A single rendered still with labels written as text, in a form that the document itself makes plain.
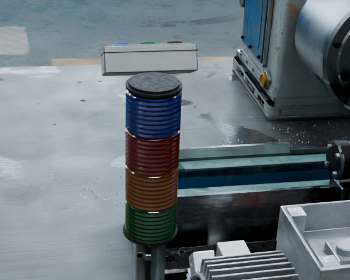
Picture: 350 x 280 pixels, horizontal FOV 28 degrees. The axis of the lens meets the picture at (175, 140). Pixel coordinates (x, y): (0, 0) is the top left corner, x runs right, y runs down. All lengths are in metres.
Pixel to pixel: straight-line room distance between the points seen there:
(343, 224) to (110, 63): 0.66
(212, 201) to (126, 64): 0.32
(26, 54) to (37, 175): 2.99
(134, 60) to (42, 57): 3.07
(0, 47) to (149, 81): 3.79
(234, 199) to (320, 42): 0.43
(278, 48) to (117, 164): 0.45
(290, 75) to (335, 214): 0.94
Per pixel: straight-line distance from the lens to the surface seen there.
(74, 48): 4.44
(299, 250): 0.64
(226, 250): 0.72
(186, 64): 1.27
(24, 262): 1.17
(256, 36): 1.70
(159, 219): 0.78
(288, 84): 1.62
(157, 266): 0.85
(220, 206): 1.10
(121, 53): 1.25
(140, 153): 0.74
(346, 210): 0.70
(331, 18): 1.39
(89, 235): 1.22
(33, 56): 4.32
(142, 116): 0.72
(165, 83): 0.73
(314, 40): 1.42
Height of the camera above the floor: 1.50
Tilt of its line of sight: 27 degrees down
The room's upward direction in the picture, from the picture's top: 2 degrees clockwise
